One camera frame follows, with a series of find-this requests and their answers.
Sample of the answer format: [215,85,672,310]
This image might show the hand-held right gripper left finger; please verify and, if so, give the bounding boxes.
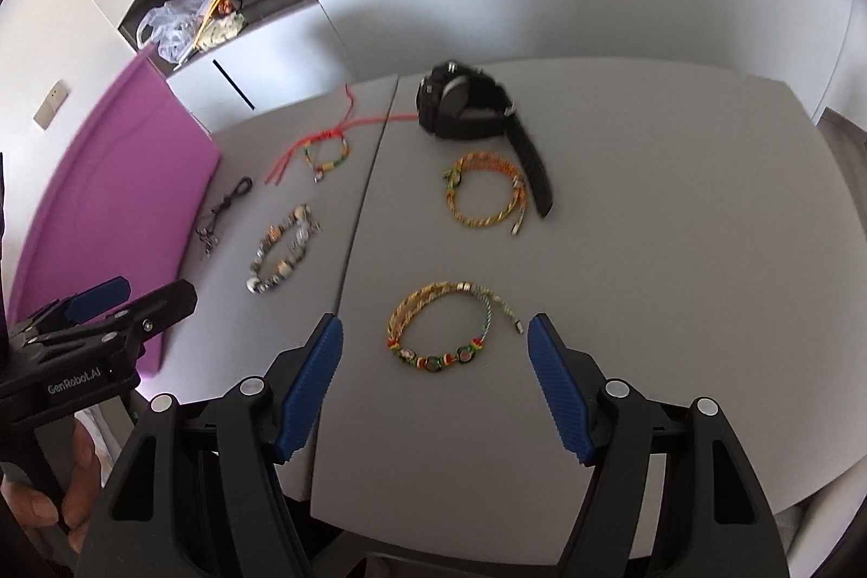
[74,313,344,578]

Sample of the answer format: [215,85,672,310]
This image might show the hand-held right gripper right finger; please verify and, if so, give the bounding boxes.
[527,313,792,578]

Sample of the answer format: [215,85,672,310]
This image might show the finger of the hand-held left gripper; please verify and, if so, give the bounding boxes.
[17,276,133,336]
[30,278,199,376]

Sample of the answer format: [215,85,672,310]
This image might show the grey beaded charm bracelet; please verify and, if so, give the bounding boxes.
[245,204,322,296]

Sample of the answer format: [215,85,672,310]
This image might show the gold braided beaded bracelet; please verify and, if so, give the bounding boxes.
[386,280,526,374]

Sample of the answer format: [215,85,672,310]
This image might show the pink plastic tub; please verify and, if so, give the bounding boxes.
[12,43,223,399]

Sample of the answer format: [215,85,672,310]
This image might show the black cord charm necklace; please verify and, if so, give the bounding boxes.
[196,176,254,259]

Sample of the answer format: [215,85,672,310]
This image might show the orange braided bracelet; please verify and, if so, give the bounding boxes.
[442,151,530,237]

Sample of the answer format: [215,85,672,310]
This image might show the red string beaded bracelet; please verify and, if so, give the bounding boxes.
[266,83,421,186]

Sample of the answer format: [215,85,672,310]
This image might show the black wrist watch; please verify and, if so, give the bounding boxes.
[415,60,557,219]

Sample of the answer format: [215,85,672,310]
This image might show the person's left hand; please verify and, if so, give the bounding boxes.
[0,415,102,558]

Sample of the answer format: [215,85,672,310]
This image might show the clear plastic bag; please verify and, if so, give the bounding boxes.
[135,0,204,61]

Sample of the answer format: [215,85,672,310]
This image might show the yellow patterned pouch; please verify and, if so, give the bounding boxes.
[199,12,245,47]

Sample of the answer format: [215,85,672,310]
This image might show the beige wall switch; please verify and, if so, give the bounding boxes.
[33,80,70,131]

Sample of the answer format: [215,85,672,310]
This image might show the black cabinet handle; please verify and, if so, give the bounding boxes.
[212,60,257,112]

